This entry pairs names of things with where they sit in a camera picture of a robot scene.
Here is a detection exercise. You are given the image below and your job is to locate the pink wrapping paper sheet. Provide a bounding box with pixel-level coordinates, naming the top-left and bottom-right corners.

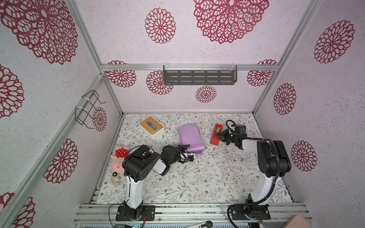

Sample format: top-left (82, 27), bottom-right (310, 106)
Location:
top-left (178, 124), bottom-right (205, 154)

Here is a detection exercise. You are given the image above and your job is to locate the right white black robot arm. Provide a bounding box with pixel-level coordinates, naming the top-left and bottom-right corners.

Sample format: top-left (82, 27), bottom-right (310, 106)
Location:
top-left (214, 123), bottom-right (291, 206)

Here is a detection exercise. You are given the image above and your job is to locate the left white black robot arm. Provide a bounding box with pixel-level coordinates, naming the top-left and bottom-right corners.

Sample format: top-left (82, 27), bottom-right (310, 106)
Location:
top-left (123, 144), bottom-right (191, 211)

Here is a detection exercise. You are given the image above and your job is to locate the white box with wooden lid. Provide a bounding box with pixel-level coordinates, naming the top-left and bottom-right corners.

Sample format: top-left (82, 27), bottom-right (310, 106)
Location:
top-left (139, 116), bottom-right (165, 140)

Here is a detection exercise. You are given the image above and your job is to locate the red tape dispenser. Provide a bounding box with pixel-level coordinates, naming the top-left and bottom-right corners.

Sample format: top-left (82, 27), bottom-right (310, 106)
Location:
top-left (210, 123), bottom-right (223, 145)

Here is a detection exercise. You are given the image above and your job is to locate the blue item on wooden lid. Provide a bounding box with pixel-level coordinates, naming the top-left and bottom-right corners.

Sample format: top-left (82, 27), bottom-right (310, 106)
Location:
top-left (146, 121), bottom-right (157, 130)

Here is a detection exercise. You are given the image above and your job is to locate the pink plush toy red dress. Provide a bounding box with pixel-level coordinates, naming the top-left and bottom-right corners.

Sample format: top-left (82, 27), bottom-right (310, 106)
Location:
top-left (110, 144), bottom-right (130, 187)

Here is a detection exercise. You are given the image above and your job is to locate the pink object bottom right corner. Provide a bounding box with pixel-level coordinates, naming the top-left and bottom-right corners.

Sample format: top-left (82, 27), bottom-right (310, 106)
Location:
top-left (284, 214), bottom-right (311, 228)

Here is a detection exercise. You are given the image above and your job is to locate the grey slotted wall shelf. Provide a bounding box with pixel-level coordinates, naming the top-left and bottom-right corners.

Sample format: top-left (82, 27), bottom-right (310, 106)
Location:
top-left (163, 66), bottom-right (237, 86)

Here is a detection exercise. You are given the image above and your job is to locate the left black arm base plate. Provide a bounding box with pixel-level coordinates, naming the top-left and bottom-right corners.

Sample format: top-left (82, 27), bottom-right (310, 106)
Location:
top-left (116, 204), bottom-right (156, 221)

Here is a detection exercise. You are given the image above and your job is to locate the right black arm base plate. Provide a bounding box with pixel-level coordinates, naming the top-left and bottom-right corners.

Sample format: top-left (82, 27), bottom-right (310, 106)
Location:
top-left (230, 204), bottom-right (271, 221)

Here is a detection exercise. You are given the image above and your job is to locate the black knob handle front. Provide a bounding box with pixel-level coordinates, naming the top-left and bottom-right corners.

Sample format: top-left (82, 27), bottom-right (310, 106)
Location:
top-left (186, 220), bottom-right (213, 228)

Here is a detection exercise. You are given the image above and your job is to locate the black wire wall rack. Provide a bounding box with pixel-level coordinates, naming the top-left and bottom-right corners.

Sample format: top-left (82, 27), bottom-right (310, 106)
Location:
top-left (74, 90), bottom-right (107, 132)

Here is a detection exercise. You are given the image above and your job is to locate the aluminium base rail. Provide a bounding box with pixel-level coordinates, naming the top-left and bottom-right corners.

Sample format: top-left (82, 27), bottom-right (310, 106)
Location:
top-left (72, 203), bottom-right (313, 227)

